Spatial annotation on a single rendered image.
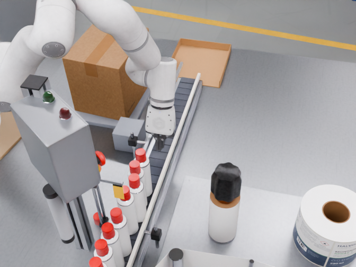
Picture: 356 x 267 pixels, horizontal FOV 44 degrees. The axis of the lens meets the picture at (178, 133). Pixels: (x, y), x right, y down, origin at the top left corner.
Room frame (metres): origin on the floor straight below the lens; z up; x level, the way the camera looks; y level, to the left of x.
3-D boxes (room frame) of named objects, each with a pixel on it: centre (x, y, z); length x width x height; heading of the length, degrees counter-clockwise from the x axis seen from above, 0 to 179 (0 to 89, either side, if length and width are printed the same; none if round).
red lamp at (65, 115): (0.68, 0.23, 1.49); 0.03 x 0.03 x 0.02
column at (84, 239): (0.77, 0.31, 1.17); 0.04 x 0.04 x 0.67; 74
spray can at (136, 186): (0.84, 0.13, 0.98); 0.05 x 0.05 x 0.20
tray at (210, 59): (1.73, -0.11, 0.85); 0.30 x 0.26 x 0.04; 164
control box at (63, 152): (0.69, 0.27, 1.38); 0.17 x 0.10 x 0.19; 39
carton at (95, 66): (1.51, 0.27, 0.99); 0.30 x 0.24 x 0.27; 160
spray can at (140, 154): (0.94, 0.12, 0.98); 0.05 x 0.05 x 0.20
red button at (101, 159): (0.70, 0.19, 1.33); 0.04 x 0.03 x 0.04; 39
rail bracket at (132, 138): (1.11, 0.14, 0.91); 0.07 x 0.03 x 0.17; 74
